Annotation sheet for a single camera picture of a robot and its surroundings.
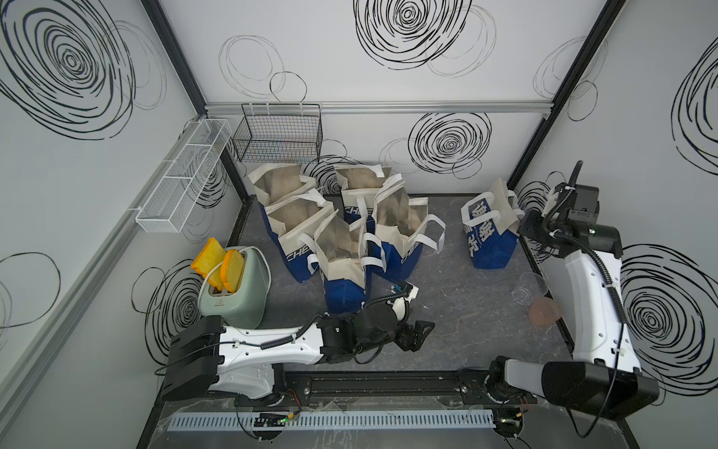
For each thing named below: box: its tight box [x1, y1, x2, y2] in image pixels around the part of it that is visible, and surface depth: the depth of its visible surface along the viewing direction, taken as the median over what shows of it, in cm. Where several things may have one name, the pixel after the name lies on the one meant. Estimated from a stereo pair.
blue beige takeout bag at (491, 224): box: [460, 178, 525, 270], surface depth 93 cm
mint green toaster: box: [198, 246, 271, 330], surface depth 77 cm
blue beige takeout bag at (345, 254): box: [299, 209, 388, 315], surface depth 77 cm
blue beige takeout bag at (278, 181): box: [247, 162, 318, 207], surface depth 91 cm
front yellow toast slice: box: [220, 248, 246, 293], surface depth 76 cm
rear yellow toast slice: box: [190, 237, 228, 278], surface depth 78 cm
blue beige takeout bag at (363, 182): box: [333, 163, 386, 233], surface depth 91 cm
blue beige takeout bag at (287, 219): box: [258, 188, 335, 283], surface depth 80 cm
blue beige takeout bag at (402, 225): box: [373, 173, 446, 280], surface depth 84 cm
